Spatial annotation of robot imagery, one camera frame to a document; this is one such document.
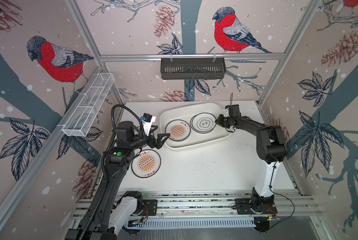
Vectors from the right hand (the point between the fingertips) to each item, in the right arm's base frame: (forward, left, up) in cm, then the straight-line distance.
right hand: (215, 121), depth 103 cm
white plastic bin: (-13, +14, -4) cm, 19 cm away
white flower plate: (+1, +9, -3) cm, 9 cm away
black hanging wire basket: (+29, +16, +25) cm, 41 cm away
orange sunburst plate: (-30, +44, -4) cm, 54 cm away
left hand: (-26, +31, +25) cm, 47 cm away
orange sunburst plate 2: (-5, +26, -3) cm, 27 cm away
